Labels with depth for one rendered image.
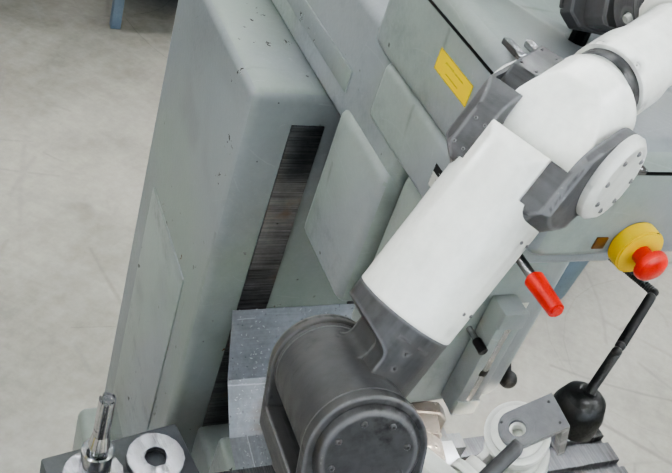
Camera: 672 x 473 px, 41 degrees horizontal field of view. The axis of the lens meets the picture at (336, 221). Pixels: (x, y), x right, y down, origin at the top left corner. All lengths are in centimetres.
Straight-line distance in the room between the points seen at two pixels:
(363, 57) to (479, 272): 72
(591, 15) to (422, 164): 30
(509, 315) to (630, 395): 258
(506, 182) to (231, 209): 96
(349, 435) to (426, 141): 59
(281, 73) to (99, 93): 283
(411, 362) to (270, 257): 100
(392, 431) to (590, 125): 28
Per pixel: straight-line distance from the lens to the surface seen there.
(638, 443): 361
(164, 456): 149
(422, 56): 118
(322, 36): 150
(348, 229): 138
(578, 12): 106
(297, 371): 73
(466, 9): 112
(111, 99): 428
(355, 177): 136
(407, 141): 122
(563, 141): 72
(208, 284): 171
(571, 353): 379
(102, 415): 131
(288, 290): 178
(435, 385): 134
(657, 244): 106
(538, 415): 89
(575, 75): 74
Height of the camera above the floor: 228
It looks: 36 degrees down
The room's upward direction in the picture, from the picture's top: 20 degrees clockwise
